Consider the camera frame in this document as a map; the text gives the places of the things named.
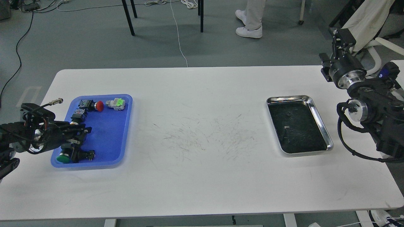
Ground red push button switch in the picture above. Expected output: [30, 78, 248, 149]
[78, 99, 104, 112]

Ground silver metal tray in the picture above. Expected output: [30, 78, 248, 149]
[266, 95, 334, 157]

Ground grey green connector switch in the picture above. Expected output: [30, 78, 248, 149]
[105, 98, 126, 111]

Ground green push button switch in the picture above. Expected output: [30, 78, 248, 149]
[56, 143, 76, 164]

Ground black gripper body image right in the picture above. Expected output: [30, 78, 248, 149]
[329, 54, 367, 89]

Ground black cable on floor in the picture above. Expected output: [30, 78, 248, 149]
[0, 0, 57, 109]

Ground yellow push button switch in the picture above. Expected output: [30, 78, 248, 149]
[70, 108, 87, 125]

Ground black switch block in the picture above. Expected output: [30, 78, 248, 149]
[71, 147, 95, 163]

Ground person legs white shoes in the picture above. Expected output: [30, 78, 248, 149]
[235, 0, 266, 39]

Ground white chair with beige cloth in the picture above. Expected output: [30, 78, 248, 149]
[332, 0, 403, 76]

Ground blue plastic tray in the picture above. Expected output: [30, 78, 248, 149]
[50, 94, 133, 170]

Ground black table legs background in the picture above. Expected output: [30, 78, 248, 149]
[121, 0, 204, 36]

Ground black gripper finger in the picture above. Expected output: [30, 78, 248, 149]
[66, 135, 87, 146]
[330, 28, 356, 59]
[319, 53, 332, 82]
[65, 124, 92, 135]

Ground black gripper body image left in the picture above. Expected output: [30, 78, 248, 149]
[30, 122, 73, 153]

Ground white cable on floor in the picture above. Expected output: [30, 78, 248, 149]
[57, 0, 198, 68]

